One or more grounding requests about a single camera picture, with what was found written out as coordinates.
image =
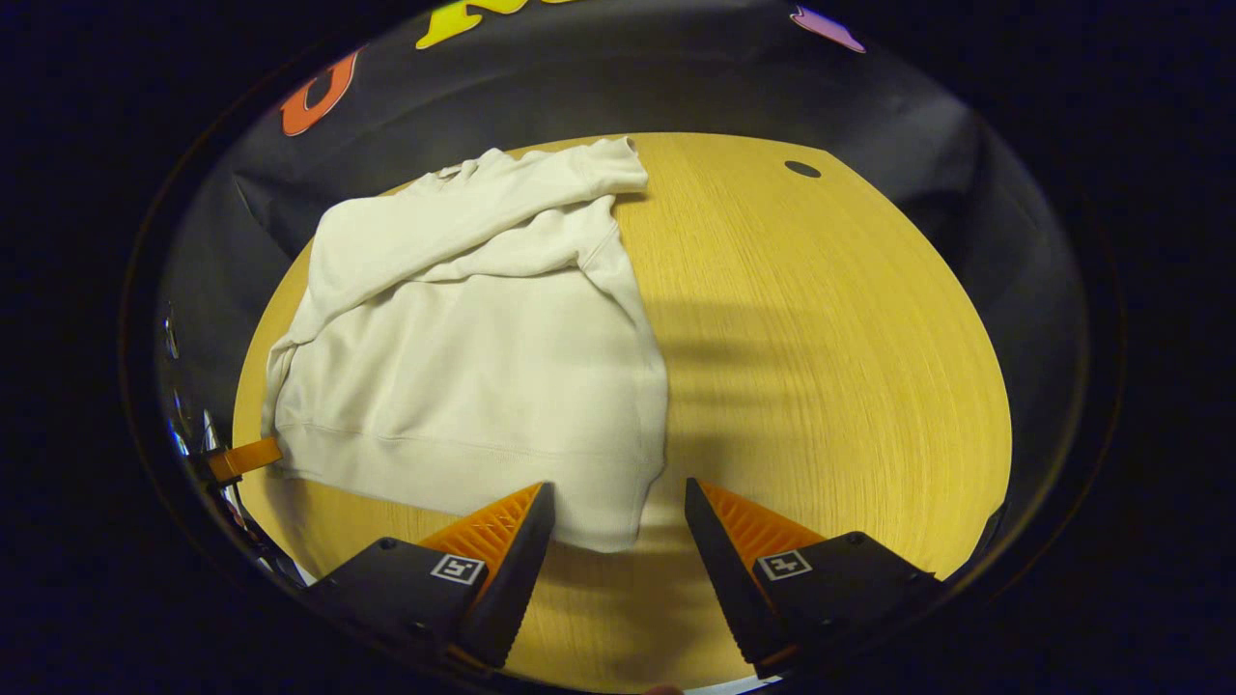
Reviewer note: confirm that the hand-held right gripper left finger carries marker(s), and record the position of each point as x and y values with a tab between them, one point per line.
512	589

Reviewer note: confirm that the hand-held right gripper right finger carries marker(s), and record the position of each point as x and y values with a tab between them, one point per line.
734	589

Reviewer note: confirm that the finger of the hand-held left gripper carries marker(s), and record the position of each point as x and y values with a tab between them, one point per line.
246	458

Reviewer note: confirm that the cream sweater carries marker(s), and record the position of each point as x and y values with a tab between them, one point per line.
463	386

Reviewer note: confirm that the black backdrop cloth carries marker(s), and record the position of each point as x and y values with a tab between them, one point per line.
599	77

